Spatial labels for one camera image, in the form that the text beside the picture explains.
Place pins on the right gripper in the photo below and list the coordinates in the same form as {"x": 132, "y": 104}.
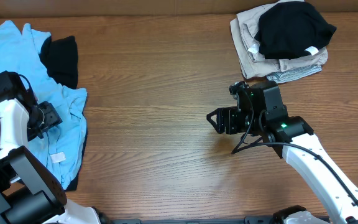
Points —
{"x": 231, "y": 113}

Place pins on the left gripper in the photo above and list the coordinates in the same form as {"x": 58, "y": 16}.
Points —
{"x": 51, "y": 115}

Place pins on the light blue t-shirt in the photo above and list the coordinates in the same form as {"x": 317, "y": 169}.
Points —
{"x": 19, "y": 52}

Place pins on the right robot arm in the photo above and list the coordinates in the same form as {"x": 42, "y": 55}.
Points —
{"x": 262, "y": 119}

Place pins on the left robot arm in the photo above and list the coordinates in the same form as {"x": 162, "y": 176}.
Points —
{"x": 29, "y": 192}

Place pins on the black garment on left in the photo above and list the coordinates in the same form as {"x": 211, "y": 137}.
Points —
{"x": 64, "y": 145}

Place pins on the folded grey striped shirt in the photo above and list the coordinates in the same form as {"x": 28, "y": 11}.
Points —
{"x": 294, "y": 74}

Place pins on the folded beige shirt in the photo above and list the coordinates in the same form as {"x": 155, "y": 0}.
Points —
{"x": 253, "y": 64}

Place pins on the folded black shirt on stack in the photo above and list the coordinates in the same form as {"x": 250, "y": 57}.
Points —
{"x": 292, "y": 30}

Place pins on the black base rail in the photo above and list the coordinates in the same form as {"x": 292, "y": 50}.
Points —
{"x": 246, "y": 220}

